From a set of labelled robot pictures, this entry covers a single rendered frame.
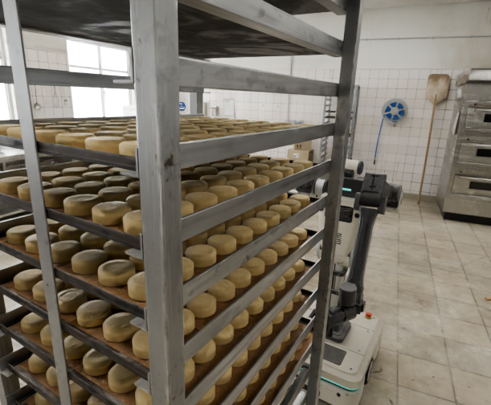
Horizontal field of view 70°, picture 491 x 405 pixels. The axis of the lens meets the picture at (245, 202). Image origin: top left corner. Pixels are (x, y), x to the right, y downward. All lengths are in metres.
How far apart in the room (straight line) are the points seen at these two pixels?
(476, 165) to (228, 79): 5.19
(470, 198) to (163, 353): 5.44
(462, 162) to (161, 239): 5.28
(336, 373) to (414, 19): 5.57
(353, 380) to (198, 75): 1.80
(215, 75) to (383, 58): 6.13
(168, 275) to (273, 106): 6.52
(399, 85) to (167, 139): 6.22
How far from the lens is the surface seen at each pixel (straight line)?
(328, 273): 0.99
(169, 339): 0.43
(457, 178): 5.60
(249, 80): 0.52
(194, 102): 1.10
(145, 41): 0.35
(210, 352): 0.65
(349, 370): 2.05
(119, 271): 0.52
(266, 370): 0.92
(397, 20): 6.61
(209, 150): 0.45
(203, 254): 0.56
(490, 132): 5.58
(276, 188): 0.63
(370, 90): 6.51
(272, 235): 0.66
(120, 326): 0.57
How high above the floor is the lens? 1.57
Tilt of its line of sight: 16 degrees down
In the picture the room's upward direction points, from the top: 2 degrees clockwise
